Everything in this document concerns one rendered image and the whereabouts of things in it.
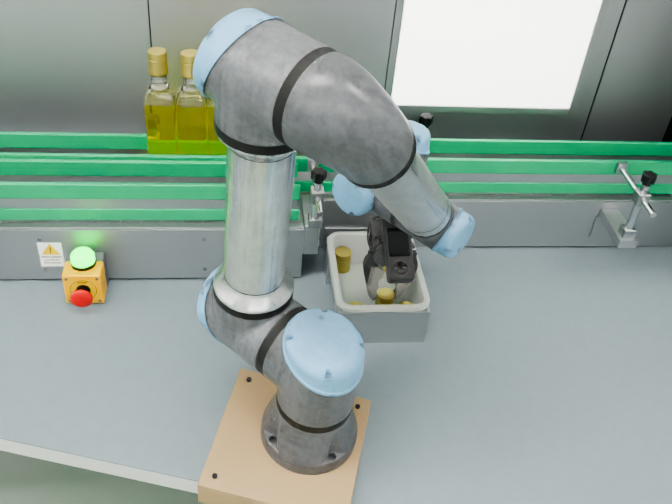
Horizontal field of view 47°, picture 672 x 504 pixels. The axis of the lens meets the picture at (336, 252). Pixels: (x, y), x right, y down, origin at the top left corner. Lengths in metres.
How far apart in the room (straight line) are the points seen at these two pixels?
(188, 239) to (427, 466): 0.61
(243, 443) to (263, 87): 0.61
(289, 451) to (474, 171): 0.72
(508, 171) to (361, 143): 0.85
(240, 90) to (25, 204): 0.75
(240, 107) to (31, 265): 0.81
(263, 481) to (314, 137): 0.59
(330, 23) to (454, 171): 0.38
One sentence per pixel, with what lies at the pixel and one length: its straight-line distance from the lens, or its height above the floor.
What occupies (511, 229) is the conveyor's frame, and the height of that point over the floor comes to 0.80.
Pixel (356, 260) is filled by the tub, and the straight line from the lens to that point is 1.59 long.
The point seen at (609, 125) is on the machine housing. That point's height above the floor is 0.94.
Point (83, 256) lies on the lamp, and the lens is 1.50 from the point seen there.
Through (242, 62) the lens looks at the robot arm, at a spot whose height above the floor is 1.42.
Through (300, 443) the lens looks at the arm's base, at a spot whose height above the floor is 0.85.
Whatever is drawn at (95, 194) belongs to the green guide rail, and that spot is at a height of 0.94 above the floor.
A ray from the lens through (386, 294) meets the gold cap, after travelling 1.47.
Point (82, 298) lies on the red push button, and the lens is 1.49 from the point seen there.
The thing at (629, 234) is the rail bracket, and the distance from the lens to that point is 1.69.
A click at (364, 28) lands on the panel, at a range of 1.60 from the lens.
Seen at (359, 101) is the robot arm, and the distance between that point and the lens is 0.81.
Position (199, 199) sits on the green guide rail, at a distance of 1.47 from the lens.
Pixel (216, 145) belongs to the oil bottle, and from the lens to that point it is 1.53.
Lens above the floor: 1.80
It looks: 39 degrees down
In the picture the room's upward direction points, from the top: 6 degrees clockwise
